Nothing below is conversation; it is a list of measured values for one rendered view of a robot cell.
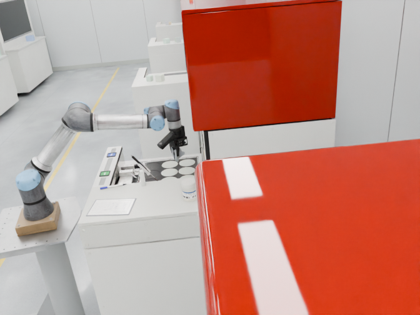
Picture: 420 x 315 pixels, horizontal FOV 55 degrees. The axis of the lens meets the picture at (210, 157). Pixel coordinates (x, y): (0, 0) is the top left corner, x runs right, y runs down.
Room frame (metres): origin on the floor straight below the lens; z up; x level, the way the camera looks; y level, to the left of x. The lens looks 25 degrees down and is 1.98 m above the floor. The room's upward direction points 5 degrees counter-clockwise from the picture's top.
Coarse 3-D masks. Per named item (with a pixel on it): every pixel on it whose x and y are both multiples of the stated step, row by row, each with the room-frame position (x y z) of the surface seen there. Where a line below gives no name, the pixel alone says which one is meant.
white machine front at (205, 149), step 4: (204, 132) 1.93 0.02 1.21; (204, 136) 1.93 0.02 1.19; (204, 140) 1.93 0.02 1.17; (208, 140) 1.93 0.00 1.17; (204, 144) 1.93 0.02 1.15; (208, 144) 1.93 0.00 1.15; (204, 148) 1.93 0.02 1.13; (208, 148) 1.93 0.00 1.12; (204, 152) 1.98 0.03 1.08; (208, 152) 1.93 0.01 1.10; (204, 156) 2.05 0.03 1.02; (208, 156) 1.93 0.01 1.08
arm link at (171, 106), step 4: (168, 100) 2.11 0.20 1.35; (172, 100) 2.11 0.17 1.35; (176, 100) 2.10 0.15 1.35; (164, 104) 2.10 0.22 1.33; (168, 104) 2.07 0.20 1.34; (172, 104) 2.07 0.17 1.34; (176, 104) 2.08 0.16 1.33; (164, 108) 2.07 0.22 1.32; (168, 108) 2.07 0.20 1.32; (172, 108) 2.06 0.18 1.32; (176, 108) 2.07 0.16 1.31; (168, 112) 2.06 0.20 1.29; (172, 112) 2.07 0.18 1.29; (176, 112) 2.07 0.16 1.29; (168, 116) 2.07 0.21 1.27; (172, 116) 2.07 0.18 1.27; (176, 116) 2.07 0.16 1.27; (168, 120) 2.08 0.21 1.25; (172, 120) 2.07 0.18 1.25; (176, 120) 2.07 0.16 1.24
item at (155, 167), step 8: (168, 160) 2.30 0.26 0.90; (152, 168) 2.21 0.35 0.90; (160, 168) 2.19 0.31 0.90; (168, 168) 2.19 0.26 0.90; (176, 168) 2.18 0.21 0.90; (144, 176) 2.11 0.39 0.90; (152, 176) 2.10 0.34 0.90; (160, 176) 2.09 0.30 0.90; (168, 176) 2.08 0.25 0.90; (176, 176) 2.07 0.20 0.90
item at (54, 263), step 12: (36, 252) 1.77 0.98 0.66; (48, 252) 1.76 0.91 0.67; (60, 252) 1.80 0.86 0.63; (48, 264) 1.76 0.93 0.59; (60, 264) 1.78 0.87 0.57; (48, 276) 1.76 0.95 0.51; (60, 276) 1.77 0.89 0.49; (72, 276) 1.84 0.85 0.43; (48, 288) 1.77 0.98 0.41; (60, 288) 1.76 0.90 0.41; (72, 288) 1.81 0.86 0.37; (48, 300) 1.82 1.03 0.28; (60, 300) 1.76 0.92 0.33; (72, 300) 1.79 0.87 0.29; (36, 312) 2.00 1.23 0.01; (48, 312) 1.82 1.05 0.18; (60, 312) 1.76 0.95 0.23; (72, 312) 1.77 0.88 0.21; (84, 312) 1.87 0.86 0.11
